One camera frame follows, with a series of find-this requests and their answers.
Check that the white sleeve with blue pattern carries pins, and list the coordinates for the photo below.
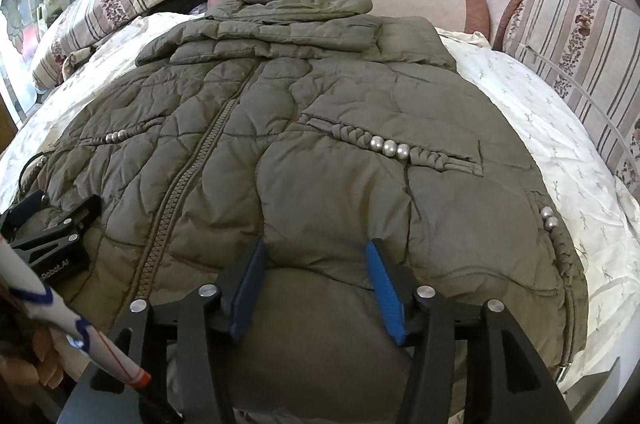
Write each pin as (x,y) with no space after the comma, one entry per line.
(60,314)

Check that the crumpled floral cloth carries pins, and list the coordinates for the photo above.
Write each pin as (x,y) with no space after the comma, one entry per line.
(75,61)

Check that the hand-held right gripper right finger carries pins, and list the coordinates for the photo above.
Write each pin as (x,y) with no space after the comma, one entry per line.
(387,294)

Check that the green floral bag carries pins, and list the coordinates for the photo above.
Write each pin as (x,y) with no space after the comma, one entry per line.
(57,4)

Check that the stained glass door panel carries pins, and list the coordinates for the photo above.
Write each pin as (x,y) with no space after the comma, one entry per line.
(15,14)

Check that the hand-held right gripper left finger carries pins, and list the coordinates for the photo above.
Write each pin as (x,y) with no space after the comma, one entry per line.
(247,289)

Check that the white floral bed sheet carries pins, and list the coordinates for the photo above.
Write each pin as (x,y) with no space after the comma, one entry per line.
(540,114)

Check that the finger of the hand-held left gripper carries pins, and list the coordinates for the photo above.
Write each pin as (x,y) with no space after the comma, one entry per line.
(55,231)
(25,209)

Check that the person's left hand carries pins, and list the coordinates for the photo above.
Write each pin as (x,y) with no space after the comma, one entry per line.
(20,369)

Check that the olive green puffer jacket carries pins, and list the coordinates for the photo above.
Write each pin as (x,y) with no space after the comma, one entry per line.
(325,114)

